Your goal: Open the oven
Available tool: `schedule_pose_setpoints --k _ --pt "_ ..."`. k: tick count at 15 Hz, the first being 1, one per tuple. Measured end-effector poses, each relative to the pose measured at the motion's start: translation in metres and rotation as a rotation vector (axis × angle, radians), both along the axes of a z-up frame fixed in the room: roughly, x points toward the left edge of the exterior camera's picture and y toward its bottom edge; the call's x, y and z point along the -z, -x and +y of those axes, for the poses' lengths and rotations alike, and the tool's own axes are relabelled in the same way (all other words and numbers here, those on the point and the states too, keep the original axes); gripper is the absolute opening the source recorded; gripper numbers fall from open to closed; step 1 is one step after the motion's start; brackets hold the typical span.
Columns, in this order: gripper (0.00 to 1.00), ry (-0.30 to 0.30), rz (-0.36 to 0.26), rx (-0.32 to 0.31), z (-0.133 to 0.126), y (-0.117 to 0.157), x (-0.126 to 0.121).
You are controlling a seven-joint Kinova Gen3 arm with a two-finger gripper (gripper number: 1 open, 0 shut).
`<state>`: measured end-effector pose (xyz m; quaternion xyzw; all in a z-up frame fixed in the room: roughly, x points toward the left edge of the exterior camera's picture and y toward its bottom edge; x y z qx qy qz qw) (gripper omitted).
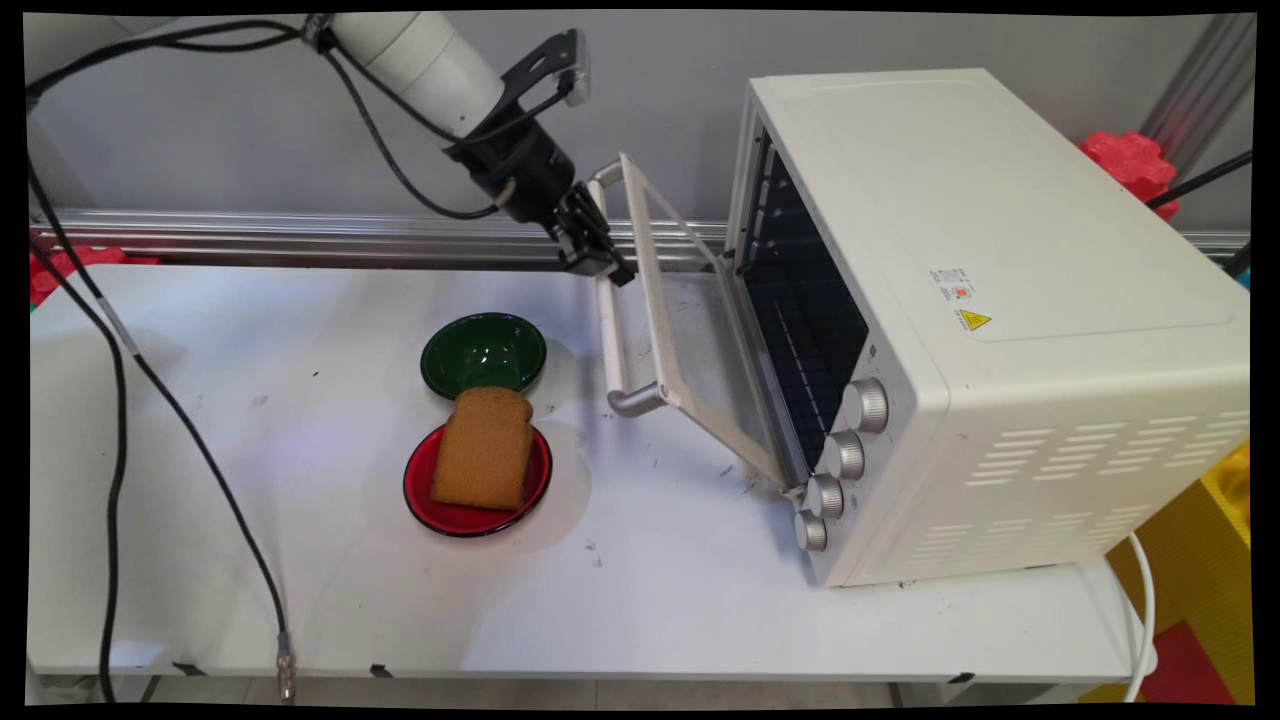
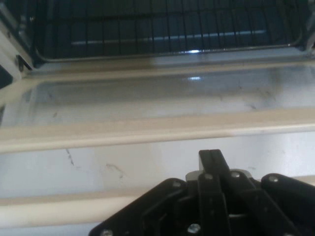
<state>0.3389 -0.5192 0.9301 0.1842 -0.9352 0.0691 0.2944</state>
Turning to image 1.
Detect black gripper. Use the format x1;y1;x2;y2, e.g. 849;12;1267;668
465;118;637;288

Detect glass oven door with handle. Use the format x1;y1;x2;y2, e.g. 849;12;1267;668
588;152;813;493

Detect green bowl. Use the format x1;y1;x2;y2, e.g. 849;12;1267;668
420;312;548;399

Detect brown bread slice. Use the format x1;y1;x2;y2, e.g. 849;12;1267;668
430;387;536;512

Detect red plate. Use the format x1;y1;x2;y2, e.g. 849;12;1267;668
403;421;554;538

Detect yellow warning sticker label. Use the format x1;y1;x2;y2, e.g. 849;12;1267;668
928;265;996;334

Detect white toaster oven body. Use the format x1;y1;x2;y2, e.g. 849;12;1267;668
724;68;1251;589

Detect flat red plastic part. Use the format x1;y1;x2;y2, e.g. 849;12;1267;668
30;244;161;306

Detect large red plastic part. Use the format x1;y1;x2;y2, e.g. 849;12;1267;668
1080;132;1183;222

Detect thin black rod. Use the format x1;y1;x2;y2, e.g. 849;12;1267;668
1147;150;1254;211

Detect yellow block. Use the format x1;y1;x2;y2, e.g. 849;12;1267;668
1078;443;1254;704

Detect red floor block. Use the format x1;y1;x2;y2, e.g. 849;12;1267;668
1138;621;1237;705

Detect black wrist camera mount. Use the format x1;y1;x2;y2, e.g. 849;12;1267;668
497;28;592;113

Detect aluminium rail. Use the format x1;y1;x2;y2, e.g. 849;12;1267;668
30;208;1251;274

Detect black cable with metal connector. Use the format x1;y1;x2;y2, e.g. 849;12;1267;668
30;235;298;704

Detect plain black cable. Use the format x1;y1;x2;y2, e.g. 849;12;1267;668
28;160;129;704

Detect aluminium frame post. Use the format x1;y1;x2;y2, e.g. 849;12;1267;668
1140;14;1257;173

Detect white power cord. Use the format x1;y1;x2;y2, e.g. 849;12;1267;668
1124;534;1159;703

